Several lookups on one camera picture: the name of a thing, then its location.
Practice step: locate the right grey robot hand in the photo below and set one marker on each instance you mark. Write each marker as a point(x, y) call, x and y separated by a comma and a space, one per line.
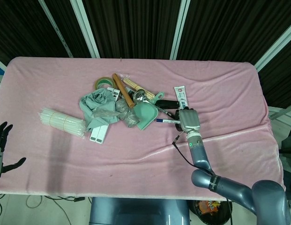
point(188, 119)

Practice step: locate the blue pen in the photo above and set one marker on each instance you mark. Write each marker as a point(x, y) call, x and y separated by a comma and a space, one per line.
point(166, 121)

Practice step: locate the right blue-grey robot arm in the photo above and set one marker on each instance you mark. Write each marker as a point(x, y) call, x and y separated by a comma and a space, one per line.
point(199, 154)

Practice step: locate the white toothpaste tube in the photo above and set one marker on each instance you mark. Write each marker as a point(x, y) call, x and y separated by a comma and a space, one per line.
point(181, 96)

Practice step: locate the black stapler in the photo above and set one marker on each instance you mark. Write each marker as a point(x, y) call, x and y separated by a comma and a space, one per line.
point(167, 104)

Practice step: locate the green plastic dustpan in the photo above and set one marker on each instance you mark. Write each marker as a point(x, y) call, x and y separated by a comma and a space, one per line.
point(145, 114)

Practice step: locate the metal ladle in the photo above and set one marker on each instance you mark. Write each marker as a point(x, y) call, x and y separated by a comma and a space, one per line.
point(140, 96)

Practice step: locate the pink cloth table cover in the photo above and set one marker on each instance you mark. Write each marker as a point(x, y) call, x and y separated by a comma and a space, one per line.
point(145, 152)

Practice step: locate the grey crumpled bag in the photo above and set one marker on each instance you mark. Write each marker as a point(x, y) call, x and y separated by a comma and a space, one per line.
point(131, 119)

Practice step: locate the bamboo skewers bundle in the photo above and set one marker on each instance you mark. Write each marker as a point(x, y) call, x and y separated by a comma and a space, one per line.
point(136, 85)

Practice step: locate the wooden rolling pin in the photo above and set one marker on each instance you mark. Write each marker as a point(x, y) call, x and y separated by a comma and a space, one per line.
point(123, 91)

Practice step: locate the white straws bundle in plastic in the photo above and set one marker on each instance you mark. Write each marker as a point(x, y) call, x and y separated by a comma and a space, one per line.
point(61, 122)

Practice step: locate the clear plastic bag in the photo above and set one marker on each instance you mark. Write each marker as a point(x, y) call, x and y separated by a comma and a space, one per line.
point(105, 113)

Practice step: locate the black trash bin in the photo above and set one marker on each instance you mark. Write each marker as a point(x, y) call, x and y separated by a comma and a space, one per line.
point(206, 206)

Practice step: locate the white rectangular box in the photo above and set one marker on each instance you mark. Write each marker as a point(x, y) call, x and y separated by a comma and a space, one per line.
point(99, 133)

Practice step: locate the green crumpled cloth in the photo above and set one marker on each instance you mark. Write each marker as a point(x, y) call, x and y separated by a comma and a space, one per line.
point(98, 98)

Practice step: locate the clear tape roll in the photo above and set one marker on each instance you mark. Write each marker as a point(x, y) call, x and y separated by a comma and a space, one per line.
point(98, 82)

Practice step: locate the black pleated curtain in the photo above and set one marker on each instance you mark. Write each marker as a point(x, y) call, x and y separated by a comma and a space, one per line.
point(136, 23)

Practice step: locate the white frame post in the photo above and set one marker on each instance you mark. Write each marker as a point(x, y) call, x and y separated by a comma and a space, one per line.
point(274, 47)
point(85, 28)
point(56, 28)
point(180, 28)

